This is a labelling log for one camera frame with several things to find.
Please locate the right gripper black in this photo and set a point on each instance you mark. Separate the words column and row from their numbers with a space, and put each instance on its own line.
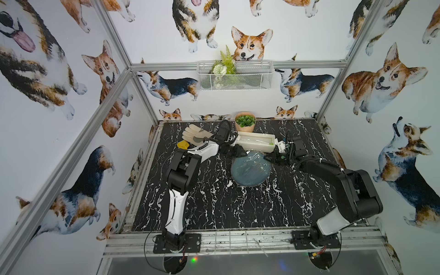
column 274, row 157

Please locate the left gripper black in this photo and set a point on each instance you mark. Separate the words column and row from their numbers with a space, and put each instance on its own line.
column 228, row 146

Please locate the cream plastic wrap dispenser box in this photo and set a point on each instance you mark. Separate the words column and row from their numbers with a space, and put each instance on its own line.
column 256, row 141

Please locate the blue-grey ceramic plate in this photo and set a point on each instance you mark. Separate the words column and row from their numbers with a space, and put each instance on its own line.
column 251, row 168

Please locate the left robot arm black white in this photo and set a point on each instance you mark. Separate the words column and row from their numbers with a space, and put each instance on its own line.
column 184, row 169

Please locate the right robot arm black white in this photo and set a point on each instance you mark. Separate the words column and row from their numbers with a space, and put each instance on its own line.
column 356, row 195

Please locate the pink pot with green plant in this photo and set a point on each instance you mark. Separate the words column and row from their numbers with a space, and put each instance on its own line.
column 245, row 122

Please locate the beige work glove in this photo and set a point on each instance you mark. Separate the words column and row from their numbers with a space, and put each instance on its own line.
column 195, row 135

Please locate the yellow toy shovel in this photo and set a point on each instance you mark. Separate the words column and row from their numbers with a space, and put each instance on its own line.
column 183, row 144

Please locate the green fern with white flower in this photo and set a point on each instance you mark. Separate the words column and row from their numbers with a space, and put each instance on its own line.
column 223, row 72

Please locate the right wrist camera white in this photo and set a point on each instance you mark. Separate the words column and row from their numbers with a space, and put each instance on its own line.
column 281, row 146

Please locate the white wire wall basket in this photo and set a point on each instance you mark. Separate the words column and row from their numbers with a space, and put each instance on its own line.
column 252, row 75

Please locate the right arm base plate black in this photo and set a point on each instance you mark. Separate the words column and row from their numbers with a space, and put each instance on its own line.
column 312, row 239

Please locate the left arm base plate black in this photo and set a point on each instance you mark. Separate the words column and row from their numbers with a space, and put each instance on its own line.
column 172, row 243

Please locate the aluminium front rail frame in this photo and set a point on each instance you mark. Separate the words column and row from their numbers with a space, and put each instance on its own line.
column 230, row 242

